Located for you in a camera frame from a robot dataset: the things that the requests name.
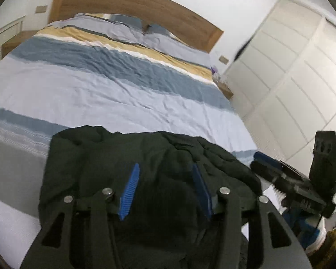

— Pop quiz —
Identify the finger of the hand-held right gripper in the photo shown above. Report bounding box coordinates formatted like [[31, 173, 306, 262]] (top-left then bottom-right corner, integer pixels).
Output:
[[250, 159, 287, 187], [253, 151, 311, 180]]

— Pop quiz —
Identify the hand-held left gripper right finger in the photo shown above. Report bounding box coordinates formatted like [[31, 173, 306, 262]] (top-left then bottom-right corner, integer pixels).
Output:
[[192, 163, 314, 269]]

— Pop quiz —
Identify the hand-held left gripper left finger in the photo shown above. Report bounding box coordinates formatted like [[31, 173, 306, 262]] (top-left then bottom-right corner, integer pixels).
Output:
[[19, 163, 142, 269]]

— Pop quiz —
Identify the black puffer jacket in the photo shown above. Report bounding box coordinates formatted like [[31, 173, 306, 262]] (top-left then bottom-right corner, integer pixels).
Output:
[[39, 126, 265, 269]]

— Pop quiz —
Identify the wooden nightstand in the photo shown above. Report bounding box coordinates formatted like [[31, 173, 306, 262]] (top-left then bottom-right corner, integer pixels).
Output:
[[214, 80, 233, 100], [1, 30, 40, 58]]

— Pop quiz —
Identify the white wardrobe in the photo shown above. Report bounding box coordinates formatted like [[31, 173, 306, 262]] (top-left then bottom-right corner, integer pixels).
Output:
[[222, 0, 336, 170]]

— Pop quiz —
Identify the striped duvet cover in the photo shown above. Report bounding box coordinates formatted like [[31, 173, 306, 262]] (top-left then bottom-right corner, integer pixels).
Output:
[[0, 13, 282, 269]]

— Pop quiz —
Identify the black hanging item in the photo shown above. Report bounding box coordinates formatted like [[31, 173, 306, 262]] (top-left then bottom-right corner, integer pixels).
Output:
[[233, 37, 252, 61]]

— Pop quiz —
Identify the striped pillow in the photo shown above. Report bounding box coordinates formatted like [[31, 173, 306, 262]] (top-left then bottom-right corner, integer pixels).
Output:
[[143, 23, 213, 68], [49, 13, 145, 43]]

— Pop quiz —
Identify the wooden bed headboard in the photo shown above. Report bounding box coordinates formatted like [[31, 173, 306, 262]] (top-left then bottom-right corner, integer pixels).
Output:
[[47, 0, 224, 53]]

